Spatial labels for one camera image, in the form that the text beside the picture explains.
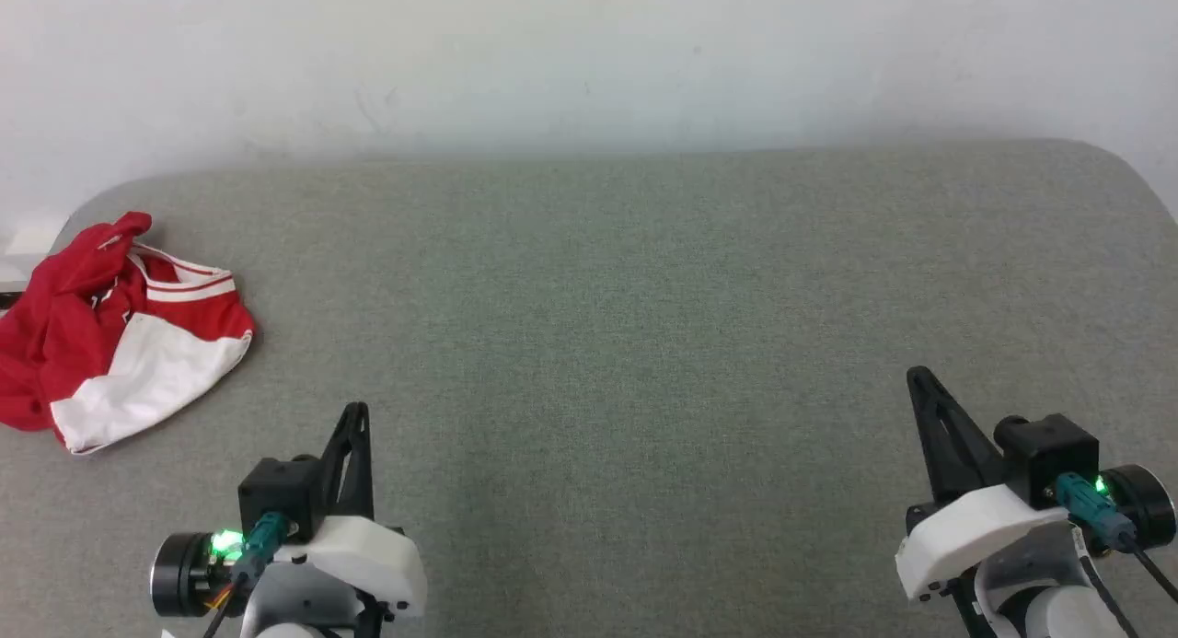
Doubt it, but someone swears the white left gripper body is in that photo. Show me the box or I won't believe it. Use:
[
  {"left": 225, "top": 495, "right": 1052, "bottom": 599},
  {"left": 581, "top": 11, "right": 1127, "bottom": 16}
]
[{"left": 274, "top": 516, "right": 430, "bottom": 619}]

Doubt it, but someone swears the white box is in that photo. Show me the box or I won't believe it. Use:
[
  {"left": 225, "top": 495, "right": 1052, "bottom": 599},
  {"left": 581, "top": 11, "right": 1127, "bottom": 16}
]
[{"left": 0, "top": 210, "right": 71, "bottom": 291}]

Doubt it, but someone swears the red and white jersey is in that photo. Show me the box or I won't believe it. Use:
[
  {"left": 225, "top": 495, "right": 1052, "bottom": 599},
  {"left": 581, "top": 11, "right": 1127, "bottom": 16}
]
[{"left": 0, "top": 212, "right": 256, "bottom": 457}]

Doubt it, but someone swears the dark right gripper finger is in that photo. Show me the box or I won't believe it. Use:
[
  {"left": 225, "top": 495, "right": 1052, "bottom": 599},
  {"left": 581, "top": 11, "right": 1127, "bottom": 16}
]
[
  {"left": 907, "top": 366, "right": 960, "bottom": 505},
  {"left": 920, "top": 367, "right": 1005, "bottom": 497}
]

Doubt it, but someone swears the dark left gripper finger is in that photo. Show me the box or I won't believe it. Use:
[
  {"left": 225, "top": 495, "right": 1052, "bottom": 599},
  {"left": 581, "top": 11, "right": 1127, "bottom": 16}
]
[
  {"left": 345, "top": 403, "right": 375, "bottom": 519},
  {"left": 318, "top": 403, "right": 362, "bottom": 517}
]

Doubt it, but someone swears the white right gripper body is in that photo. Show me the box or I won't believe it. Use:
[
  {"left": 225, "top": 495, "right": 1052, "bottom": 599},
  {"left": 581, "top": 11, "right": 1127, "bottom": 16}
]
[{"left": 895, "top": 483, "right": 1096, "bottom": 604}]

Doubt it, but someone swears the grey fabric sofa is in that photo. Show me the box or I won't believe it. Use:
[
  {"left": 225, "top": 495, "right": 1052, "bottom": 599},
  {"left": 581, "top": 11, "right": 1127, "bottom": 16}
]
[{"left": 0, "top": 139, "right": 1178, "bottom": 638}]

